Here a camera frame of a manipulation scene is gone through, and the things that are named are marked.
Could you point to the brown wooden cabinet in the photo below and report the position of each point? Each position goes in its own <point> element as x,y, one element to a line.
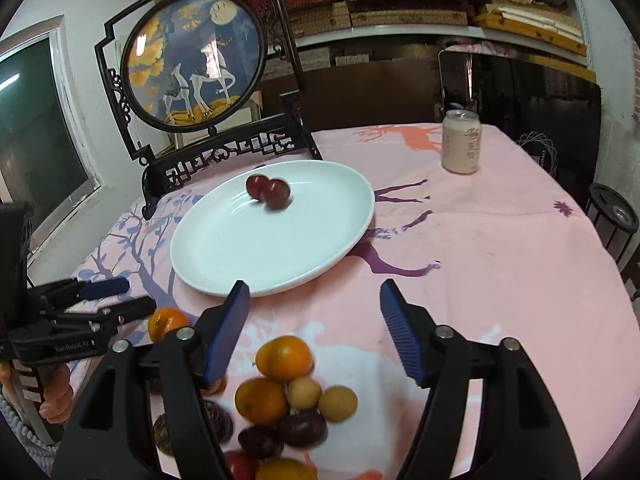
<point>368,93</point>

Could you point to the dark red plum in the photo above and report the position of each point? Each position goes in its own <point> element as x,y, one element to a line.
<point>254,185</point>
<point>275,194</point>

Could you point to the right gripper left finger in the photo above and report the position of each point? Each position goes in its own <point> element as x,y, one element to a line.
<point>110,433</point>

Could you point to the red cherry tomato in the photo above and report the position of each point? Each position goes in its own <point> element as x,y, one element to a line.
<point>242,466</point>

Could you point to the white oval plate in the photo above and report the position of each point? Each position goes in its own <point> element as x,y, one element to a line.
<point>227,236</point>

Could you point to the black round stool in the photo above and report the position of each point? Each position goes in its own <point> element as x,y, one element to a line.
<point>613,217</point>

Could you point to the left hand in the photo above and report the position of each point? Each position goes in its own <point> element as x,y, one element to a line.
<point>57,397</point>

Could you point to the dark cherry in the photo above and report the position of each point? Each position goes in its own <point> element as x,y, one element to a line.
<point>303,430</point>
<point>261,442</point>

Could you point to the round deer painting screen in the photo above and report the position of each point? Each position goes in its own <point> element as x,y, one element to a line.
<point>174,70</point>

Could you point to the pink patterned tablecloth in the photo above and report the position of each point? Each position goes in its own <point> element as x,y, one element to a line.
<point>504,252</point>

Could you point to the yellow orange kumquat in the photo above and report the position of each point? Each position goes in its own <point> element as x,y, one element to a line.
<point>285,469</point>

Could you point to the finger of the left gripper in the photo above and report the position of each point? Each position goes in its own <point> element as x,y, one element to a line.
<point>72,290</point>
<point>107,318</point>

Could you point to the window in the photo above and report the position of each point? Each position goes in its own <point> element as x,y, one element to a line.
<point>45,159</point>

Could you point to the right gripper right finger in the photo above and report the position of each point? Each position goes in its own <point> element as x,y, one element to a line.
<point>521,434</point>

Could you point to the tan longan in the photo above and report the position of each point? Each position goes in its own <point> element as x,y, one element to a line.
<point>338,404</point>
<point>303,393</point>

